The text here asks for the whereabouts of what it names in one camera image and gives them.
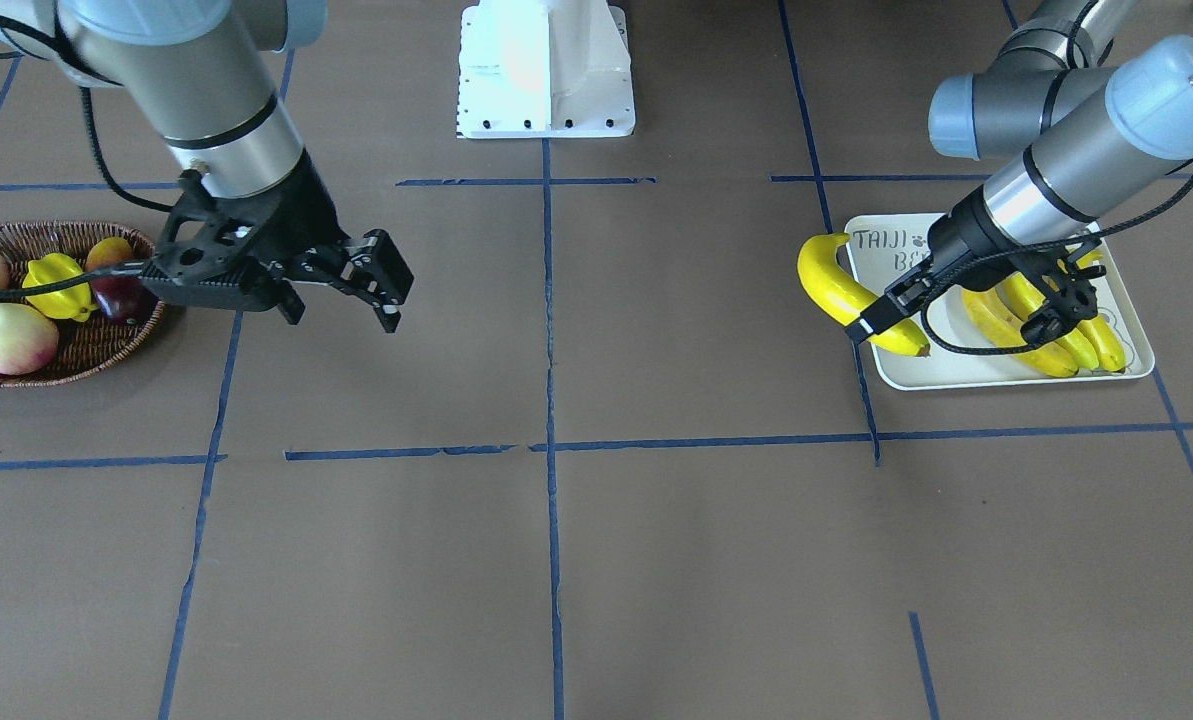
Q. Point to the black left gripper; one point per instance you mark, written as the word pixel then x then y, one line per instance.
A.
pixel 959 244

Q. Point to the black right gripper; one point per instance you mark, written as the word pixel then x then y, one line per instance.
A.
pixel 308 217

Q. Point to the yellow banana basket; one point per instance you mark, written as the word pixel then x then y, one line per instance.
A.
pixel 841 297
pixel 1002 328

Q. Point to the yellow banana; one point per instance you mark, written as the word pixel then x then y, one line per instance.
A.
pixel 1023 298

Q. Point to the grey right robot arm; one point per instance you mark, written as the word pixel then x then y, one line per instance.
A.
pixel 195 70

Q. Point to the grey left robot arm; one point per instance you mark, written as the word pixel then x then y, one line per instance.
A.
pixel 1079 139

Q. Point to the brown wicker basket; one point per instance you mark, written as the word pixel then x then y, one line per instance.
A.
pixel 85 348

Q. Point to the dark red mango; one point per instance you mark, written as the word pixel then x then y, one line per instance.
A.
pixel 122 299

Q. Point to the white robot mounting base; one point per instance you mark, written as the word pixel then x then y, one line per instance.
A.
pixel 544 69

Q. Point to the pale yellow apple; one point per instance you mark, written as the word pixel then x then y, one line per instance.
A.
pixel 28 340

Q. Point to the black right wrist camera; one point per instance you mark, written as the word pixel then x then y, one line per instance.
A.
pixel 209 254

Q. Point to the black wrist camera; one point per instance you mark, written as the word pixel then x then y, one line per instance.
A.
pixel 1065 276
pixel 209 254

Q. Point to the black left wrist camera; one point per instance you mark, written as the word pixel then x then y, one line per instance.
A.
pixel 1065 276

